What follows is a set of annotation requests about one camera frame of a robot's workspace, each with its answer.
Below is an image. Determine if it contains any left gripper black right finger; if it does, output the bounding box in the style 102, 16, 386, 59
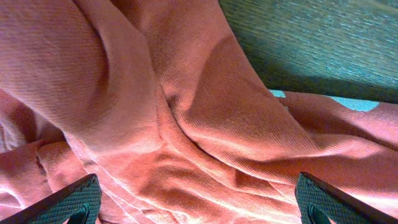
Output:
295, 172, 397, 224

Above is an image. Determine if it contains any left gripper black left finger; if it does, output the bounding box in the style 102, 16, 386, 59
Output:
1, 174, 102, 224

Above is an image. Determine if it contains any red soccer t-shirt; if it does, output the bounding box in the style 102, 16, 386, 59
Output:
1, 0, 397, 223

